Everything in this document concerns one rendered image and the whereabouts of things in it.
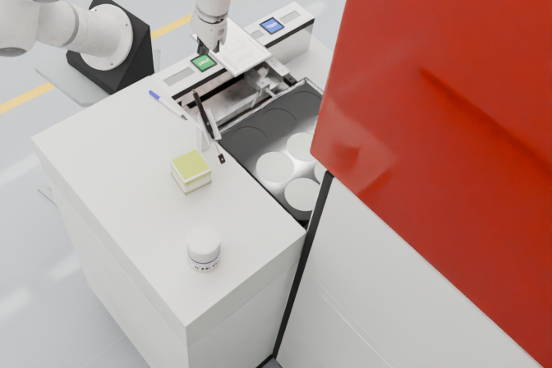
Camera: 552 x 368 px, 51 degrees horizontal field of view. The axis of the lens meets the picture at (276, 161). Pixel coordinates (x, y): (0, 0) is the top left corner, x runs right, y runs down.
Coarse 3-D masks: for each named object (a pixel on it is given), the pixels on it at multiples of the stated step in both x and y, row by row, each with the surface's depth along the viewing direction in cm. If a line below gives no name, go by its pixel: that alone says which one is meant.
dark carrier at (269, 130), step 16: (288, 96) 168; (304, 96) 168; (320, 96) 169; (272, 112) 164; (288, 112) 164; (304, 112) 165; (240, 128) 159; (256, 128) 160; (272, 128) 160; (288, 128) 161; (304, 128) 161; (224, 144) 155; (240, 144) 156; (256, 144) 157; (272, 144) 157; (240, 160) 153; (256, 160) 153; (256, 176) 150; (304, 176) 152; (272, 192) 148; (288, 208) 146
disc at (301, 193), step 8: (288, 184) 150; (296, 184) 150; (304, 184) 150; (312, 184) 151; (288, 192) 148; (296, 192) 149; (304, 192) 149; (312, 192) 149; (288, 200) 147; (296, 200) 147; (304, 200) 147; (312, 200) 148; (296, 208) 146; (304, 208) 146; (312, 208) 146
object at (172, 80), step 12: (276, 12) 180; (288, 12) 180; (300, 12) 181; (252, 24) 175; (288, 24) 177; (300, 24) 178; (264, 36) 173; (276, 36) 173; (168, 72) 160; (180, 72) 161; (192, 72) 162; (204, 72) 162; (168, 84) 158; (180, 84) 158; (192, 84) 159
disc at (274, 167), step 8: (272, 152) 155; (264, 160) 154; (272, 160) 154; (280, 160) 154; (288, 160) 154; (264, 168) 152; (272, 168) 152; (280, 168) 152; (288, 168) 153; (264, 176) 151; (272, 176) 151; (280, 176) 151; (288, 176) 151
